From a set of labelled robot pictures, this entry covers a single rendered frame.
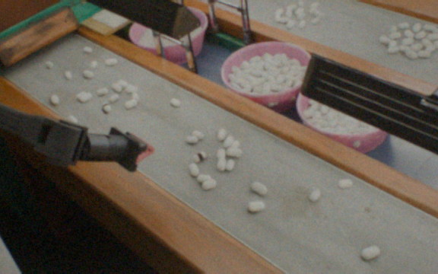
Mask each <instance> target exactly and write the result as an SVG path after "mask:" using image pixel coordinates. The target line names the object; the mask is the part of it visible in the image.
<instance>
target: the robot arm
mask: <svg viewBox="0 0 438 274"><path fill-rule="evenodd" d="M0 129H2V130H4V131H6V132H10V133H12V134H14V135H16V136H17V137H18V138H19V139H21V140H22V141H24V142H25V143H26V144H27V145H29V146H31V147H33V148H34V149H33V150H34V151H38V152H41V153H43V154H45V155H47V162H48V163H50V164H54V165H56V166H60V167H68V166H69V165H72V166H76V164H77V162H78V161H80V162H116V163H117V164H119V165H120V166H122V167H124V168H125V169H126V170H127V171H129V172H136V170H137V167H138V164H139V163H140V162H141V161H142V160H144V159H145V158H147V157H148V156H150V155H153V154H154V151H155V147H154V146H153V145H150V144H148V143H147V142H146V141H144V140H143V139H141V138H139V137H138V136H137V135H136V134H134V133H133V132H125V133H124V132H122V131H121V130H119V129H117V127H114V126H113V127H110V130H109V134H108V135H106V134H94V133H88V132H87V131H88V128H87V127H86V126H82V125H81V124H78V123H73V122H70V121H68V120H63V119H59V121H58V120H55V119H52V118H49V117H47V116H45V115H39V114H30V113H26V112H24V111H22V110H19V109H16V108H14V107H10V106H8V105H5V104H2V103H0ZM147 148H148V149H147ZM146 149H147V150H146Z"/></svg>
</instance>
